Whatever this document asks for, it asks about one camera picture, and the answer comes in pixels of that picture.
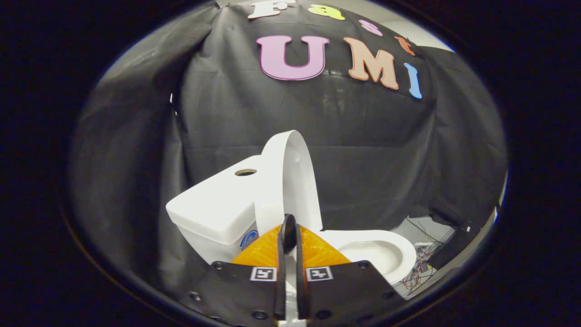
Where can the dark flat panel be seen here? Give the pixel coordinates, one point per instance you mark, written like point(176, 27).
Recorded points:
point(454, 247)

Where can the white toilet lid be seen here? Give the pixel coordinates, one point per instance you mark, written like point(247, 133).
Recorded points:
point(295, 181)

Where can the black backdrop cloth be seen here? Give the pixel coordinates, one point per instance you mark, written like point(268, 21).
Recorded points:
point(363, 150)

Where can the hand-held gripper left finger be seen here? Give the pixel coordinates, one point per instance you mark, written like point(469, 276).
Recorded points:
point(280, 281)

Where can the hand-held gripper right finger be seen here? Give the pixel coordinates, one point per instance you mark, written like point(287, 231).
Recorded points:
point(302, 281)

